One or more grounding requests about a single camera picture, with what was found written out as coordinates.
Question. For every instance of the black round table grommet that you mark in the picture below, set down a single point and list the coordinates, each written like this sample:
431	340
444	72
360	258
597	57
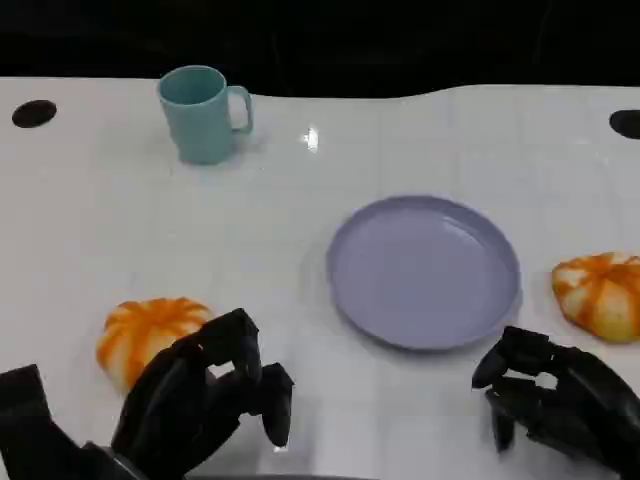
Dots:
33	113
627	123

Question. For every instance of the orange and white toy bread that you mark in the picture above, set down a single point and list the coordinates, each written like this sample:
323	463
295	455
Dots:
145	330
600	295

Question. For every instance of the pale green mug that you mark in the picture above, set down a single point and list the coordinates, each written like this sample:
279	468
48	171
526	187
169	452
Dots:
197	120

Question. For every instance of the lilac plate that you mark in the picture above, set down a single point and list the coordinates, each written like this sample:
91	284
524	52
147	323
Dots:
425	272

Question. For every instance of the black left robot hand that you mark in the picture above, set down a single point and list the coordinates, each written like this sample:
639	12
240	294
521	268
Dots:
170	400

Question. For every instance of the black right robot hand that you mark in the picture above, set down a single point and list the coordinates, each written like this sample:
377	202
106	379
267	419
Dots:
580	400

